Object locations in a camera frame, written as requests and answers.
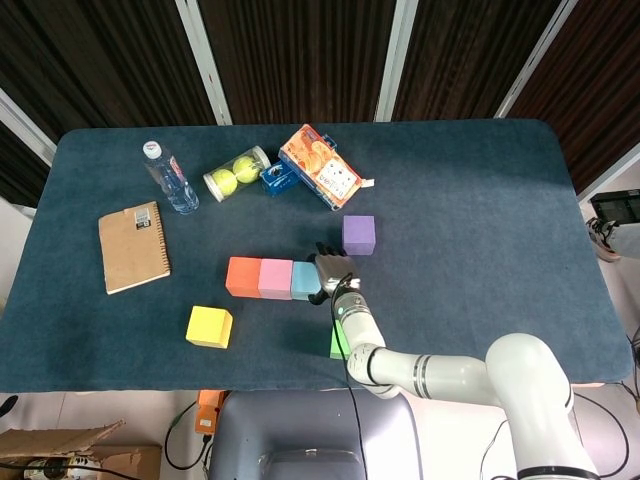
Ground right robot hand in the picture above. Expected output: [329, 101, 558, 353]
[307, 242, 361, 306]

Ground light blue foam cube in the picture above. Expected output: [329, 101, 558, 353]
[290, 261, 324, 302]

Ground green foam cube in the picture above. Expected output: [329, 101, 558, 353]
[329, 319, 354, 361]

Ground orange foam cube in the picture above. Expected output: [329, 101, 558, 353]
[225, 256, 264, 299]

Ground yellow foam cube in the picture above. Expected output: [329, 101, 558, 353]
[185, 305, 234, 350]

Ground purple foam cube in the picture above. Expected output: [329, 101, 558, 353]
[341, 215, 377, 257]

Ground pink foam cube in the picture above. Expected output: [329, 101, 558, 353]
[257, 258, 295, 301]

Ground bottle with white label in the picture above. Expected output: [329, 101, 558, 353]
[22, 455, 101, 480]

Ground orange cracker box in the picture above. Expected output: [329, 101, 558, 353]
[277, 123, 362, 212]

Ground blue Oreo box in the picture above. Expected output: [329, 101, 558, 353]
[259, 158, 301, 199]

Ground brown cardboard box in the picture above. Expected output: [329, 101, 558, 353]
[0, 419, 164, 480]

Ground yellow-green tennis ball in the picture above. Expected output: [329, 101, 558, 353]
[210, 168, 238, 196]
[233, 156, 257, 184]

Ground clear tennis ball tube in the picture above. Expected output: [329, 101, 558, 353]
[202, 145, 272, 203]

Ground dark blue tablecloth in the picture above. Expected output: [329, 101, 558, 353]
[0, 118, 634, 394]

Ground grey robot torso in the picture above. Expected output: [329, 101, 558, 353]
[209, 389, 424, 480]

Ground clear plastic water bottle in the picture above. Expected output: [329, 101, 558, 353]
[141, 140, 200, 216]

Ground orange device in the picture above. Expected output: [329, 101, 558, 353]
[192, 389, 226, 436]

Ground brown spiral notebook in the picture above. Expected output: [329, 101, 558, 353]
[97, 200, 172, 295]

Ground white sneaker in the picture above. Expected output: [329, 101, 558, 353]
[585, 217, 621, 262]

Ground black box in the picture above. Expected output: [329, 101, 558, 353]
[589, 188, 640, 224]

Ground person's leg grey trousers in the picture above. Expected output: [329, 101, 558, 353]
[612, 219, 640, 261]

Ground black right hand cable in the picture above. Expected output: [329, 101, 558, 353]
[327, 277, 370, 480]

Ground black floor cable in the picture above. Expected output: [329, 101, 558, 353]
[163, 399, 214, 471]

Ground white metal frame post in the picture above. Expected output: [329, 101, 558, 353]
[494, 0, 584, 119]
[0, 88, 57, 166]
[374, 0, 419, 123]
[174, 0, 232, 126]

